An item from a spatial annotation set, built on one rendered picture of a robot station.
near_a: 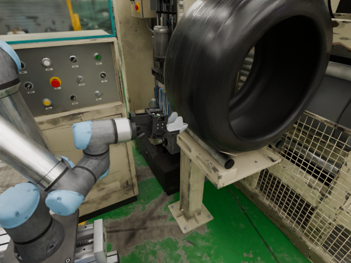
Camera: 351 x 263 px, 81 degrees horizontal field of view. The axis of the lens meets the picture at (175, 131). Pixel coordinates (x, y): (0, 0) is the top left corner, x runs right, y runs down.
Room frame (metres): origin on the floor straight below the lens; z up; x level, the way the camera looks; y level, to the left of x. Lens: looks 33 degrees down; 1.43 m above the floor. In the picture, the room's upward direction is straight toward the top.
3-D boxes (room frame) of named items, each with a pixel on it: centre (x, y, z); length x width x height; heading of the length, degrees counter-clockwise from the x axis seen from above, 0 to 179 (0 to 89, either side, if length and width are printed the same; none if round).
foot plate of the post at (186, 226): (1.04, -0.12, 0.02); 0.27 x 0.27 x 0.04; 27
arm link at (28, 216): (0.41, 0.47, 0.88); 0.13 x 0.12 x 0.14; 169
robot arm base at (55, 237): (0.40, 0.47, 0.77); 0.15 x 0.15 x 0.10
